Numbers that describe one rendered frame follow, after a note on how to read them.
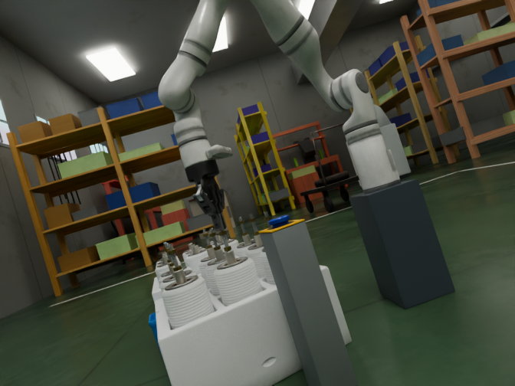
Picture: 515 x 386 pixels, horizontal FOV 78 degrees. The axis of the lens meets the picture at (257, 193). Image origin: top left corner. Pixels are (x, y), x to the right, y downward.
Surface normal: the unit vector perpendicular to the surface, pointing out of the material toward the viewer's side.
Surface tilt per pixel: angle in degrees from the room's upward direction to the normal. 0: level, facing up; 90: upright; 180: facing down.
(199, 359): 90
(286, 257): 90
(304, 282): 90
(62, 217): 90
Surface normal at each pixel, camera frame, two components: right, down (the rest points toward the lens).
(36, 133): 0.07, -0.04
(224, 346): 0.32, -0.13
